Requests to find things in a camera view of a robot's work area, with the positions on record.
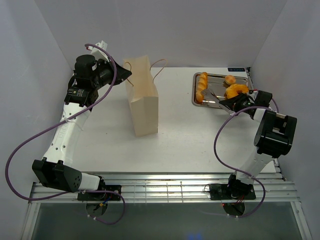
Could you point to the beige paper bag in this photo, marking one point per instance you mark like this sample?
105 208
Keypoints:
142 96

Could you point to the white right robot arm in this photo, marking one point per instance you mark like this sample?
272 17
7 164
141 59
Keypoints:
274 137

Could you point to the metal serving tongs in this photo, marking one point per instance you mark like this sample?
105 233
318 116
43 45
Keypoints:
217 98

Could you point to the small round fake bun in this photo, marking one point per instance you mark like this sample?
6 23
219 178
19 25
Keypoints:
230 80

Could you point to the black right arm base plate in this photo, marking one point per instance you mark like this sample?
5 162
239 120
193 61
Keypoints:
219 191

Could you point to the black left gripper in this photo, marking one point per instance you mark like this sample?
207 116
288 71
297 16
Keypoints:
122 74

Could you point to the stainless steel tray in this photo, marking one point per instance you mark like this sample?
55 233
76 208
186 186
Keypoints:
216 84

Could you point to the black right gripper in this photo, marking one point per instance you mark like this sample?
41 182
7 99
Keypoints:
235 102

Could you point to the ring shaped fake bread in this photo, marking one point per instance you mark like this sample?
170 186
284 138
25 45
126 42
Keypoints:
234 90

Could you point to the aluminium table frame rail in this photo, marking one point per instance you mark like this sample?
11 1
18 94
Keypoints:
163 176

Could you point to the scored baguette fake bread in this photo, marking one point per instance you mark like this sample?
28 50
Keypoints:
200 86

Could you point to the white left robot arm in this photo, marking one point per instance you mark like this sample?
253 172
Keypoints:
55 169

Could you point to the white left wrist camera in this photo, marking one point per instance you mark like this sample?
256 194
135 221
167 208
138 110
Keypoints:
97 53

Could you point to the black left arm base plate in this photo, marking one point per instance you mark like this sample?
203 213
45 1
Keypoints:
102 196

